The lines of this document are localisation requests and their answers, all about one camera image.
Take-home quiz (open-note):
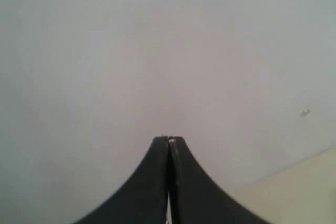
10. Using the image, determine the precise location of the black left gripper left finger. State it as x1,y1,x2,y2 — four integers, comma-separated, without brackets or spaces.
76,136,170,224

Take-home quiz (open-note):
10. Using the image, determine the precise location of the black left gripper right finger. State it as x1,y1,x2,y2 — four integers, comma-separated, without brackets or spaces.
169,136,267,224

